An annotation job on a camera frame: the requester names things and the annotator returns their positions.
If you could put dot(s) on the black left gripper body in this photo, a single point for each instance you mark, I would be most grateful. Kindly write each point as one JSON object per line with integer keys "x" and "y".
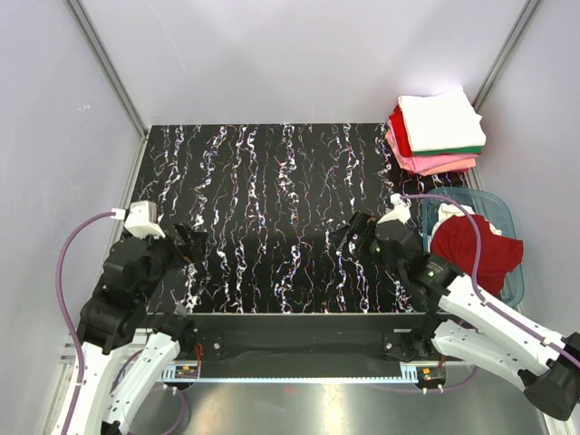
{"x": 166, "y": 254}

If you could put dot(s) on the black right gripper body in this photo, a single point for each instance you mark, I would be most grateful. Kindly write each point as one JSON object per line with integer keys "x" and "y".
{"x": 368, "y": 248}

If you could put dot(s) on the white printed t shirt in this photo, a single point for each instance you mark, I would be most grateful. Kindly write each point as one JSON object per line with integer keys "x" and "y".
{"x": 441, "y": 122}

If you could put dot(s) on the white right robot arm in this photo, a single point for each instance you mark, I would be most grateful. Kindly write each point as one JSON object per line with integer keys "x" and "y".
{"x": 467, "y": 322}

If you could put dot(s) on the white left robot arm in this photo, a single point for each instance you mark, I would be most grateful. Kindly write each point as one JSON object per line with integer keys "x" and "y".
{"x": 98, "y": 401}

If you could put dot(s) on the dark red t shirt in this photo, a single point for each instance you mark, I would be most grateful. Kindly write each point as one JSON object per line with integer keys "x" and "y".
{"x": 455, "y": 240}

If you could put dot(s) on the pink folded t shirt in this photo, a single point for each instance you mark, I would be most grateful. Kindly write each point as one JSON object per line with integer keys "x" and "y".
{"x": 419, "y": 165}

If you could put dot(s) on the clear blue plastic bin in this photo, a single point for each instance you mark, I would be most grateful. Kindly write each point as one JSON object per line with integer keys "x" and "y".
{"x": 494, "y": 210}

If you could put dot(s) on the salmon folded t shirt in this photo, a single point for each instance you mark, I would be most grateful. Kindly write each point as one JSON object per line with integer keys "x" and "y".
{"x": 446, "y": 169}

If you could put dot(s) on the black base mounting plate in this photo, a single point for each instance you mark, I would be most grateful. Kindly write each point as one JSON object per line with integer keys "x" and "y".
{"x": 290, "y": 347}

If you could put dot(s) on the left control board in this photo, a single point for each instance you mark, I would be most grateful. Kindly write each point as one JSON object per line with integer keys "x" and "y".
{"x": 187, "y": 371}

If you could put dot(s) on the control board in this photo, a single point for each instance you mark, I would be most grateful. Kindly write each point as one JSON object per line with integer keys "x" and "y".
{"x": 432, "y": 374}
{"x": 187, "y": 371}

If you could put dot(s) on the red folded t shirt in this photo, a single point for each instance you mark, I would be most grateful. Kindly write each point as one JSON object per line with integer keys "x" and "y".
{"x": 400, "y": 132}

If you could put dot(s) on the green folded t shirt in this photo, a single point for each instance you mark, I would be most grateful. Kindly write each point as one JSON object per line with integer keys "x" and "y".
{"x": 448, "y": 151}

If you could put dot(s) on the right control board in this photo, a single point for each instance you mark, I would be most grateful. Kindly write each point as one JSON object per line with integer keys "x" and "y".
{"x": 432, "y": 374}

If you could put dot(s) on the white slotted cable duct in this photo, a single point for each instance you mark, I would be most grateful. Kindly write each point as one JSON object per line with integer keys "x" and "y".
{"x": 168, "y": 374}

